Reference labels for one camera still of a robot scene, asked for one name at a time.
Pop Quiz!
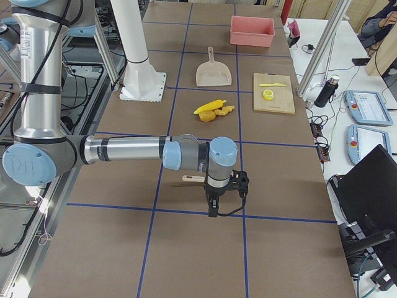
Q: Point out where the blue teach pendant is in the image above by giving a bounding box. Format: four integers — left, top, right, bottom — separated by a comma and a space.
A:
347, 124, 392, 165
344, 90, 393, 127

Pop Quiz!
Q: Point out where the lower blue teach pendant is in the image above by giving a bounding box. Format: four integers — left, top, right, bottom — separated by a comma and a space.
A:
347, 124, 392, 165

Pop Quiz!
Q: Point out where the yellow toy corn cob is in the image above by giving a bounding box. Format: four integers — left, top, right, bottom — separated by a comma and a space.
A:
194, 99, 227, 115

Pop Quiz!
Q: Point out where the yellow plastic knife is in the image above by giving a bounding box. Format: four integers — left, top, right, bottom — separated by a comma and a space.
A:
259, 83, 287, 88

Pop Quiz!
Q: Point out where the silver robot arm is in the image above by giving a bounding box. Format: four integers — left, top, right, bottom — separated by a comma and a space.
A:
2, 1, 249, 217

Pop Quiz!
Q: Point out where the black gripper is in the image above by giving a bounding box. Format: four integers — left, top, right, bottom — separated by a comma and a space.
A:
204, 183, 231, 217

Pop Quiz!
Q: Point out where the beige hand brush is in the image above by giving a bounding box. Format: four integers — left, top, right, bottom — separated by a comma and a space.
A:
182, 175, 205, 183

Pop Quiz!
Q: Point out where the seated person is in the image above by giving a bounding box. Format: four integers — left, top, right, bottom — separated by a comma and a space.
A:
357, 1, 396, 57

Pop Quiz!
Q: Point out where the pink plastic bin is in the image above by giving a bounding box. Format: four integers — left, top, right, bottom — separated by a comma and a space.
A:
230, 16, 275, 48

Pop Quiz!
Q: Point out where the aluminium frame post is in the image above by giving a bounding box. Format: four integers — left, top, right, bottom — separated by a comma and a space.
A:
297, 0, 351, 97

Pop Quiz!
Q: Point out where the black usb hub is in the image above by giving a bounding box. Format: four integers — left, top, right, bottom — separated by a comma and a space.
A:
310, 122, 331, 163

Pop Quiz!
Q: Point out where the brown toy potato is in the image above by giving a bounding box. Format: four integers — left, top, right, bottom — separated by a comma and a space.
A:
198, 111, 216, 122

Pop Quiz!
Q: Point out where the wooden cutting board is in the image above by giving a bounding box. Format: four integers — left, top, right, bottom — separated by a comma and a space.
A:
253, 73, 295, 114

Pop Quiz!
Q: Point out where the pink cloth on stand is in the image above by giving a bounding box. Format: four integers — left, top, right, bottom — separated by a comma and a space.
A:
287, 20, 300, 47

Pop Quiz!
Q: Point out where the black water bottle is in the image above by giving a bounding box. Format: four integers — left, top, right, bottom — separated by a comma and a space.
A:
314, 74, 340, 108

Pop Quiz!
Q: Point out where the upper blue teach pendant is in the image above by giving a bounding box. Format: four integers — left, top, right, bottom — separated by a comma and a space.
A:
344, 90, 393, 127

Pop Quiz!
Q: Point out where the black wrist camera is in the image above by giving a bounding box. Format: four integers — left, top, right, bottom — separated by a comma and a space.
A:
231, 169, 249, 199

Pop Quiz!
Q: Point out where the tan toy ginger root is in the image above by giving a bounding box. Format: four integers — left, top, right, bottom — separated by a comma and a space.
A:
214, 106, 235, 116

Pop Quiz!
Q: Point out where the black monitor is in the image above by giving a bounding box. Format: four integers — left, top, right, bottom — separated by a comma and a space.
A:
329, 145, 396, 232

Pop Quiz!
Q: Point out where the black smartphone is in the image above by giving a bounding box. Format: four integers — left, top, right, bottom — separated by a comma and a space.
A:
351, 58, 370, 66

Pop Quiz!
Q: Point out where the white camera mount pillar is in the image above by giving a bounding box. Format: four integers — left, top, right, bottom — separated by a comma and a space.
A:
111, 0, 166, 102

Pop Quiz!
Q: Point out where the beige plastic dustpan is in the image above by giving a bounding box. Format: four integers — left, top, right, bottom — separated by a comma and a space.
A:
196, 47, 232, 87

